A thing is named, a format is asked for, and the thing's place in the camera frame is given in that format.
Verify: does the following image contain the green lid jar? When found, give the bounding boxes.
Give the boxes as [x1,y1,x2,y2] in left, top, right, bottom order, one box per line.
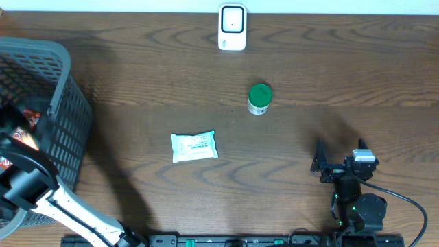
[247,84,273,115]

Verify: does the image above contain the white wet wipes pack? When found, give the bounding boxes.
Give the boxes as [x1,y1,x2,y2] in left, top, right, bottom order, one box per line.
[171,130,219,163]

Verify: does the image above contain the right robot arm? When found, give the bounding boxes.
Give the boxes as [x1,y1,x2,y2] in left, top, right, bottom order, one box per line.
[310,139,387,234]

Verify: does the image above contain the white barcode scanner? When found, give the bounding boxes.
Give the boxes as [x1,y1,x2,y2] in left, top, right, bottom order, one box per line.
[217,3,248,51]

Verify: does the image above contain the grey plastic shopping basket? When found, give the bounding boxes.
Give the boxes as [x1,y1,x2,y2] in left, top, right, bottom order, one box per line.
[0,36,93,240]

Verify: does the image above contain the red Top chocolate bar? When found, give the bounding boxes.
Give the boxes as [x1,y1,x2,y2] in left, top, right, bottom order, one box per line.
[12,110,41,150]

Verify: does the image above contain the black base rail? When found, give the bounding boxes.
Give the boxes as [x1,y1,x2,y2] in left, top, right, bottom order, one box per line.
[60,233,406,247]

